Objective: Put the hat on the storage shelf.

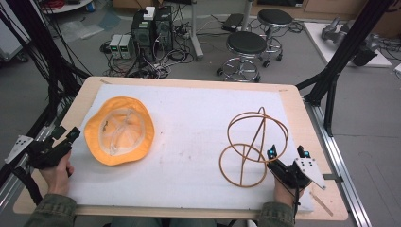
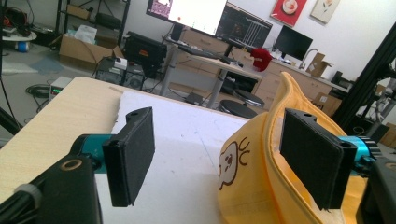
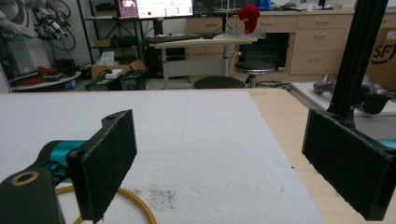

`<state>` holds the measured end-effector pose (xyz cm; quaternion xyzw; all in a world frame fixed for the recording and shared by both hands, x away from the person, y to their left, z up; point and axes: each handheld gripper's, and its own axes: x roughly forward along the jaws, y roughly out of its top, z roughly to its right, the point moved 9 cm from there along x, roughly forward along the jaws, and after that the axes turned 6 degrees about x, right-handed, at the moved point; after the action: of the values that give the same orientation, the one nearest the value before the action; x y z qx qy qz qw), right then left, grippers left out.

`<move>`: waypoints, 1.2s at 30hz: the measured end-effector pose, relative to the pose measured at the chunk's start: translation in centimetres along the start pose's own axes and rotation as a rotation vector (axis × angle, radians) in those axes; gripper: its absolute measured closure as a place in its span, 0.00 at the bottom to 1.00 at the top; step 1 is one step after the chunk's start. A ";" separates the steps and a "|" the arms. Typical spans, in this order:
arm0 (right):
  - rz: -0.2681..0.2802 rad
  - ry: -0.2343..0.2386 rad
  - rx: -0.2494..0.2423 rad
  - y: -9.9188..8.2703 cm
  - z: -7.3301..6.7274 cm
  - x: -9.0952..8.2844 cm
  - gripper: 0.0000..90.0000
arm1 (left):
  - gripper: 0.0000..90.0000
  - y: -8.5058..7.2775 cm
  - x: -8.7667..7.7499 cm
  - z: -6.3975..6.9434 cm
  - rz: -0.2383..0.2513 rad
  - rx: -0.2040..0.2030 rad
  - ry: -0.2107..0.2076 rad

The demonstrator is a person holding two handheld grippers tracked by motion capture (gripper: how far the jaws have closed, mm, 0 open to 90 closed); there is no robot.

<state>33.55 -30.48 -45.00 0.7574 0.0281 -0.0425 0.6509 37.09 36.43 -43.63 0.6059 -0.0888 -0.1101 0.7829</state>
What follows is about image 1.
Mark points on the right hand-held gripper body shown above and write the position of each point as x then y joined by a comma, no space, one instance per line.
299,171

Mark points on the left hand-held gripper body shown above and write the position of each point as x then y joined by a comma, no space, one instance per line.
44,154

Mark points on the person's right hand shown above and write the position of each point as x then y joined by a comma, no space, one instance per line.
285,194

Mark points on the person's left hand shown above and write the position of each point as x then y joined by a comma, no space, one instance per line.
57,178

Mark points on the thin wooden strip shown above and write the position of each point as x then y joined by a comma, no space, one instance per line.
321,204

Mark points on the orange bucket hat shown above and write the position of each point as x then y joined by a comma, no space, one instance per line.
119,130

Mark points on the white foam mat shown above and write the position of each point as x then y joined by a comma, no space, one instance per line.
189,142

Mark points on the grey power supply unit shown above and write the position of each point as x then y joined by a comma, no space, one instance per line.
115,45
126,46

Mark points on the white floor board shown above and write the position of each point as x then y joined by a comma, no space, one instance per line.
318,41

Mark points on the large black round stool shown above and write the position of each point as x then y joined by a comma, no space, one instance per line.
246,43

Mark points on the black computer tower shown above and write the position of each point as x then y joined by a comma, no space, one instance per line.
143,31
164,28

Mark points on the small black round stool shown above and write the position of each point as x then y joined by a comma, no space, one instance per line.
275,17

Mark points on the white box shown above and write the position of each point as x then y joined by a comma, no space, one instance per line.
149,13

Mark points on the grey table leg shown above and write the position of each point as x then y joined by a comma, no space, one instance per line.
195,31

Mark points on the aluminium rail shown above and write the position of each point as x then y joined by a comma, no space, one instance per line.
340,170
19,164

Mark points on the black metal frame stand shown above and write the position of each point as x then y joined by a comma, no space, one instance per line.
346,47
34,47

